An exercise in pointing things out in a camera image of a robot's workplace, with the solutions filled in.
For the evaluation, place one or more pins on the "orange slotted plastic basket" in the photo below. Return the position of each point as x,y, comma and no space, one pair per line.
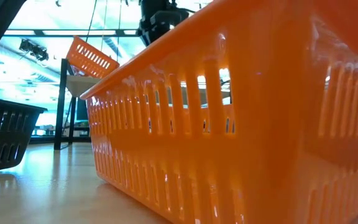
228,140
92,59

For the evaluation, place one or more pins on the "black slotted plastic basket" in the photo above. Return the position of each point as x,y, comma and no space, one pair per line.
5,140

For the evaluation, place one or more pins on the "black overhead beam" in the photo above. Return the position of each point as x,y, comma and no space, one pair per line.
73,32

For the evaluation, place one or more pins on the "black monitor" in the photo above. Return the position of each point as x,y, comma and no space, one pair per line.
81,109

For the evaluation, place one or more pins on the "black ceiling light fixture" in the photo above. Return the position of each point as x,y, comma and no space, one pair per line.
34,51

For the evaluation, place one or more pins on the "wooden shelf with black frame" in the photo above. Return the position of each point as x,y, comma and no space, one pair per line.
61,109

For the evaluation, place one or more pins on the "black aluminium table frame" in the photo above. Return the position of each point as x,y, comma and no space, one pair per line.
42,140

